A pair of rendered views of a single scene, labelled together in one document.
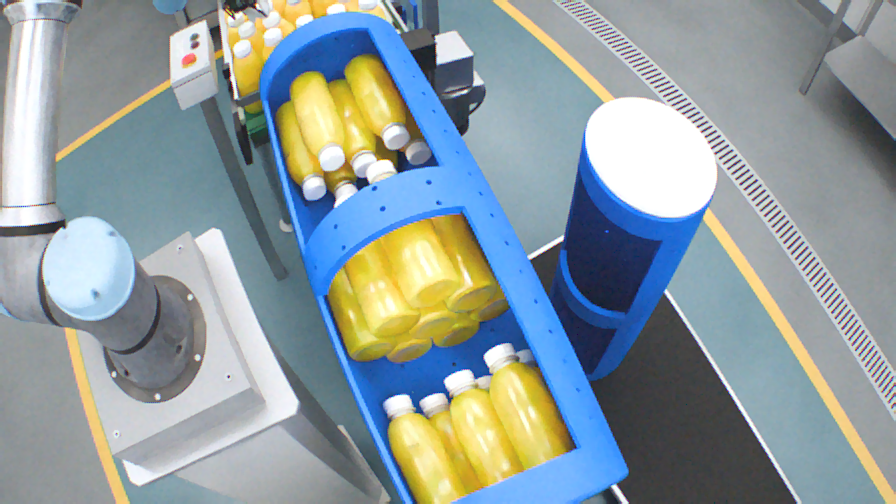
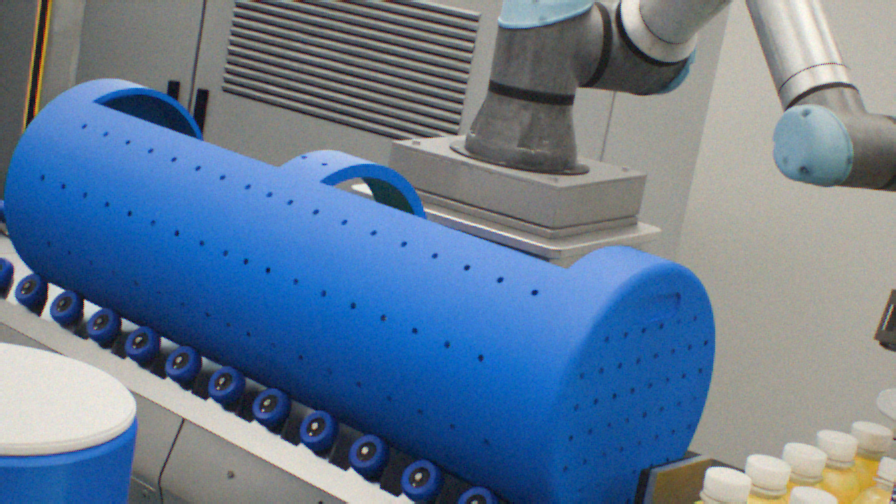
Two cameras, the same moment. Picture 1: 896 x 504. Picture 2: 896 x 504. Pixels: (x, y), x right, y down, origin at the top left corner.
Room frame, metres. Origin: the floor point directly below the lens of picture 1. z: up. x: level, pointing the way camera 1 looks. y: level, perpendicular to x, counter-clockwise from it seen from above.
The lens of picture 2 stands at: (2.04, -0.77, 1.53)
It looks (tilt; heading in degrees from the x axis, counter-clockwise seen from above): 12 degrees down; 149
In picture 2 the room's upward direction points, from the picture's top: 10 degrees clockwise
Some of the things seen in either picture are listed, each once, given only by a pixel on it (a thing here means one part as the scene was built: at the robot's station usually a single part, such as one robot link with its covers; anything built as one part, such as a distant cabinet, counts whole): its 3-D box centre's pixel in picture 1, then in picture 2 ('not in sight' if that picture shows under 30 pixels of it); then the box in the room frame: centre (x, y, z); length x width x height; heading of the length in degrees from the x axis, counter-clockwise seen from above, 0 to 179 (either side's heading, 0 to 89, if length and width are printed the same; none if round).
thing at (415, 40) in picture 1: (414, 53); not in sight; (1.03, 0.05, 0.95); 0.10 x 0.07 x 0.10; 110
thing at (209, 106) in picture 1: (242, 191); not in sight; (1.01, 0.57, 0.50); 0.04 x 0.04 x 1.00; 20
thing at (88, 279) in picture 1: (96, 282); (546, 35); (0.28, 0.41, 1.38); 0.13 x 0.12 x 0.14; 85
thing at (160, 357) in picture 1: (137, 323); (525, 122); (0.27, 0.41, 1.27); 0.15 x 0.15 x 0.10
